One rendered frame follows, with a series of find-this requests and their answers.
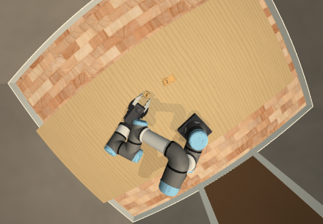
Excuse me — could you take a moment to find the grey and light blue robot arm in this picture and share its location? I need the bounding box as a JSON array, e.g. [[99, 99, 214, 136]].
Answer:
[[104, 103, 208, 196]]

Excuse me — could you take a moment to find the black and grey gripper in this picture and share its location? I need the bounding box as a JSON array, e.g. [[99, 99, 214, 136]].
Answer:
[[118, 93, 151, 130]]

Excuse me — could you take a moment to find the wooden number cube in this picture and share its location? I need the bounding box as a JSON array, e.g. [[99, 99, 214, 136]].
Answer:
[[164, 78, 170, 85], [144, 91, 150, 98]]

